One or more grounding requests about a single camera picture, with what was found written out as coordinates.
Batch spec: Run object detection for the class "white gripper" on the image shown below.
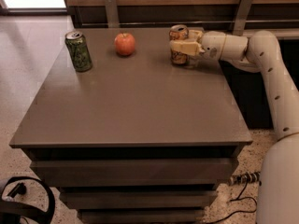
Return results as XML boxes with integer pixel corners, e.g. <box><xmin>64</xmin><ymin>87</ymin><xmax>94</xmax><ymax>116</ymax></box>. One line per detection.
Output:
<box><xmin>169</xmin><ymin>30</ymin><xmax>226</xmax><ymax>60</ymax></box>

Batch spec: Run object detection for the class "orange soda can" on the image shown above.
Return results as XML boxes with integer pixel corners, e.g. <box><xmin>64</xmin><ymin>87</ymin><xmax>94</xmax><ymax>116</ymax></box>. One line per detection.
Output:
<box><xmin>169</xmin><ymin>24</ymin><xmax>189</xmax><ymax>65</ymax></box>

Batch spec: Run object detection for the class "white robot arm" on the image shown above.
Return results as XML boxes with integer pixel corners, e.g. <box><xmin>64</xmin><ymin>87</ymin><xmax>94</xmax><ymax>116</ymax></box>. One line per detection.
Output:
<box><xmin>169</xmin><ymin>30</ymin><xmax>299</xmax><ymax>224</ymax></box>

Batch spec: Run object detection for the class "green soda can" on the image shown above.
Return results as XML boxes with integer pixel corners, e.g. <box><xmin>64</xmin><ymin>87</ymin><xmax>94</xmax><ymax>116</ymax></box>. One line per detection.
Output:
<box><xmin>64</xmin><ymin>30</ymin><xmax>93</xmax><ymax>72</ymax></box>

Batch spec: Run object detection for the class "red apple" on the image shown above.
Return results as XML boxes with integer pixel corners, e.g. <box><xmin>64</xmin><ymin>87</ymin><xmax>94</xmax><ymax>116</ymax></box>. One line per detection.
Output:
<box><xmin>114</xmin><ymin>33</ymin><xmax>135</xmax><ymax>56</ymax></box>

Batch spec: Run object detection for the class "grey drawer cabinet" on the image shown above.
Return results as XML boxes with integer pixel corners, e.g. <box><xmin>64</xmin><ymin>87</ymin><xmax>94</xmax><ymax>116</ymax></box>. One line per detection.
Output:
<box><xmin>11</xmin><ymin>28</ymin><xmax>251</xmax><ymax>224</ymax></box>

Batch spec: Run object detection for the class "white power strip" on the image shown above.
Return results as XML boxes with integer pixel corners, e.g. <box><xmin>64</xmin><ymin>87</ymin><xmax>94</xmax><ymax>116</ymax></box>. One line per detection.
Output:
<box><xmin>229</xmin><ymin>172</ymin><xmax>260</xmax><ymax>186</ymax></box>

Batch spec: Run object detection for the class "right metal bracket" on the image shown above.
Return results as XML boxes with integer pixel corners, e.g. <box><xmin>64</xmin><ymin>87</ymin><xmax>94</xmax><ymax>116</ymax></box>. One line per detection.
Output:
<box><xmin>233</xmin><ymin>0</ymin><xmax>253</xmax><ymax>35</ymax></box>

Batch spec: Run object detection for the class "metal bracket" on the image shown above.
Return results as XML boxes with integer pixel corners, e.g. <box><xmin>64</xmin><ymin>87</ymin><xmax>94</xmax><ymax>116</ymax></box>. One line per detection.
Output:
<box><xmin>233</xmin><ymin>0</ymin><xmax>253</xmax><ymax>35</ymax></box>
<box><xmin>105</xmin><ymin>0</ymin><xmax>120</xmax><ymax>28</ymax></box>

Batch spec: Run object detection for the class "left metal bracket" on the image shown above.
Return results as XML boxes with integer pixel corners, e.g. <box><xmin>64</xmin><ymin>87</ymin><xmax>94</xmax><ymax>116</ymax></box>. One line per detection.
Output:
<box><xmin>105</xmin><ymin>0</ymin><xmax>120</xmax><ymax>28</ymax></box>

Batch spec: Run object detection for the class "black power cable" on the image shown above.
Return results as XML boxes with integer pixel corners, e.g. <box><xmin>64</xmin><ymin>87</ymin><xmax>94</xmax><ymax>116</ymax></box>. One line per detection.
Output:
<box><xmin>204</xmin><ymin>180</ymin><xmax>259</xmax><ymax>224</ymax></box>

